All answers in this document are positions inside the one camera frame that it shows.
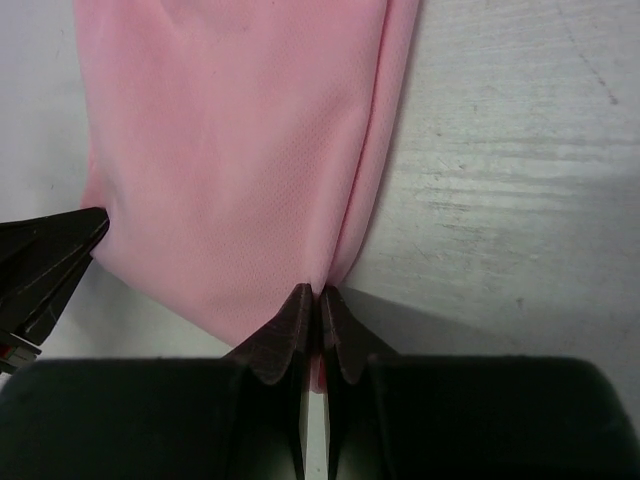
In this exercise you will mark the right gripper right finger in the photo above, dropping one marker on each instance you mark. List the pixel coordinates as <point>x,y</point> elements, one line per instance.
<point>395,416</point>

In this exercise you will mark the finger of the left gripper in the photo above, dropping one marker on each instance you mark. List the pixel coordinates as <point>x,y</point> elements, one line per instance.
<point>42,262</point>

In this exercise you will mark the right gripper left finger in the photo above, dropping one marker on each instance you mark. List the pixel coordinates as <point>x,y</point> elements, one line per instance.
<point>234,417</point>

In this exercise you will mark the pink t shirt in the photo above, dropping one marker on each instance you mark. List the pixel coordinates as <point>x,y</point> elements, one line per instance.
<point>237,146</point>

